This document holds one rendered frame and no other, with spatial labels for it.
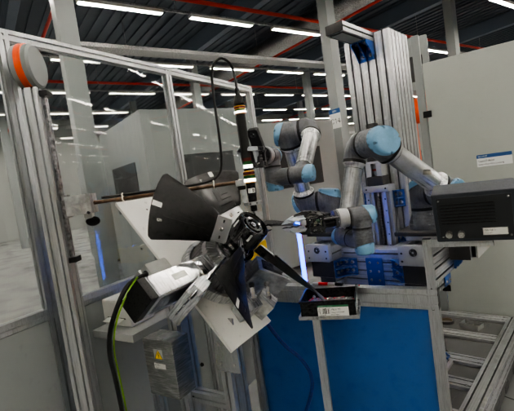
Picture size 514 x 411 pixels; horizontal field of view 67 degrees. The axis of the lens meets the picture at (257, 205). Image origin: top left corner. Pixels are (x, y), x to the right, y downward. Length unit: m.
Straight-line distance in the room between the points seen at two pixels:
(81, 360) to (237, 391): 0.57
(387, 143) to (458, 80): 1.54
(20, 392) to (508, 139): 2.91
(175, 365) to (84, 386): 0.35
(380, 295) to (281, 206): 3.85
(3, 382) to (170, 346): 0.57
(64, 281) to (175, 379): 0.53
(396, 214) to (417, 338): 0.67
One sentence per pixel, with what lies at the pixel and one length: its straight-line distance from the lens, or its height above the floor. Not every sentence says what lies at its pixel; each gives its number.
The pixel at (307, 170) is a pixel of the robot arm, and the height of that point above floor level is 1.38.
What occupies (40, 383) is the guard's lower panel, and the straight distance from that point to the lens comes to 1.77.
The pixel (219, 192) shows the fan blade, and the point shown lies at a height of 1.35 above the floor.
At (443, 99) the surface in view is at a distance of 3.06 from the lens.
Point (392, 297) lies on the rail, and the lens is 1.72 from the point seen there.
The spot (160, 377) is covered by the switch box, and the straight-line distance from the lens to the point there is 1.63.
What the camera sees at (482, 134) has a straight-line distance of 3.03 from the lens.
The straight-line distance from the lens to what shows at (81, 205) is 1.53.
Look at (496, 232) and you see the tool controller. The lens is 1.59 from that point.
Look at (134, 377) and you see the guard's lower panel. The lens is 2.04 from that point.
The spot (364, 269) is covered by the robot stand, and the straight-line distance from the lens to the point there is 2.12.
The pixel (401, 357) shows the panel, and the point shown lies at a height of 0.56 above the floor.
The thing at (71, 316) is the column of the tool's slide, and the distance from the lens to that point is 1.61.
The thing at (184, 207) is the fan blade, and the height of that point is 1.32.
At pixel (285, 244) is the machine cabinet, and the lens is 5.51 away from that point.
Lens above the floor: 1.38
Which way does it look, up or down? 4 degrees down
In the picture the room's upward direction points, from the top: 8 degrees counter-clockwise
